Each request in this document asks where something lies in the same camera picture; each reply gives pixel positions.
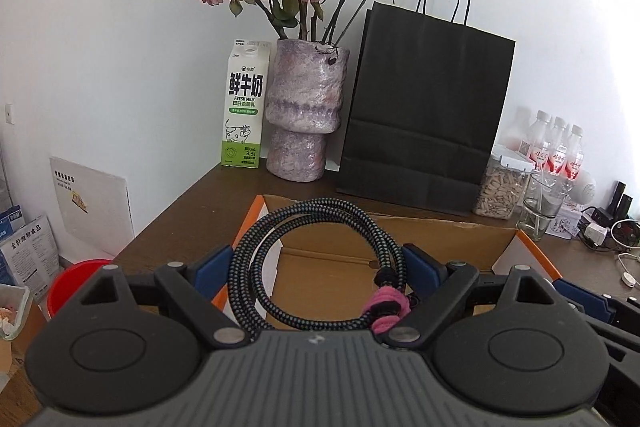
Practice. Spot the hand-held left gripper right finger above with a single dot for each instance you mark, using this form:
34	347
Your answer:
420	264

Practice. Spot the red bucket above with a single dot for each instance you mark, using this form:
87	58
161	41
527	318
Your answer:
70	282

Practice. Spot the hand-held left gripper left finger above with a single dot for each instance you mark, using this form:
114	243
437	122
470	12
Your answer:
212	276

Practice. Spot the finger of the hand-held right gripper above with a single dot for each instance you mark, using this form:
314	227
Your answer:
580	294
622	342

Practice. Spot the white printed tin box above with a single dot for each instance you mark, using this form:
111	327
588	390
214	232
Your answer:
565	222

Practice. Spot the cardboard box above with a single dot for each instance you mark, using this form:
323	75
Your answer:
325	249

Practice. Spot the clear glass cup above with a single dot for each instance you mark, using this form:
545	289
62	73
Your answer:
537	219

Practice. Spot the white board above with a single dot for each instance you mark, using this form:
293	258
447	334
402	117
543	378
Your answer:
95	207

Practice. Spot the purple textured vase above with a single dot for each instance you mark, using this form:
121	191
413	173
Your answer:
300	107

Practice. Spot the black upright device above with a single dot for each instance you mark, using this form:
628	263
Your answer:
631	203
620	197

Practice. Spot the black paper bag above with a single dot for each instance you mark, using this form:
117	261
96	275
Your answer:
425	107

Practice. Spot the black round device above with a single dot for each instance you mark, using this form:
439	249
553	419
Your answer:
627	234

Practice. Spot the clear food container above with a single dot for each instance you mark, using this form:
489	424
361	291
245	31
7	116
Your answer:
12	312

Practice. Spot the white round speaker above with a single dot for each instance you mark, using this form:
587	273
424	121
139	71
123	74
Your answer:
585	189

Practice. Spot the white wall outlet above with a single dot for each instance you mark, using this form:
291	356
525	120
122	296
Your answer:
7	113

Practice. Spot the white green milk carton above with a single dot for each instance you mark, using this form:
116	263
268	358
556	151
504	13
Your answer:
245	107

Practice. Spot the white charger plug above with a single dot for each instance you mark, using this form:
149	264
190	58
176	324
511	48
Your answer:
595	234

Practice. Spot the white blue leaflet box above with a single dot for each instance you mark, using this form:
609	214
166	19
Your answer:
32	252

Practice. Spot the black power adapter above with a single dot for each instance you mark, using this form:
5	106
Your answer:
604	214

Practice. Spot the clear jar of seeds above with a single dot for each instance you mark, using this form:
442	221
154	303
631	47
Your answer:
500	194

